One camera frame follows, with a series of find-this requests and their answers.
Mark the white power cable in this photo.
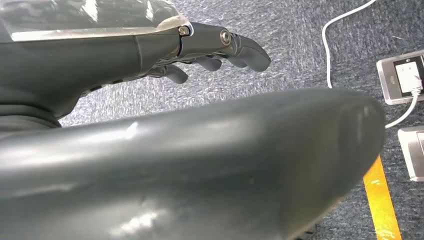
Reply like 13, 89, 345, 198
321, 0, 424, 130

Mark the white plug adapter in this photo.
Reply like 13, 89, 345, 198
395, 61, 424, 96

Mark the ribbed grey left arm sleeve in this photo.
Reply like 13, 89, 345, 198
0, 104, 63, 139

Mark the silver floor socket box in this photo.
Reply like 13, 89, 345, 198
397, 125, 424, 183
376, 49, 424, 106

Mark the yellow floor tape strip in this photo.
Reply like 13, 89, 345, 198
362, 155, 404, 240

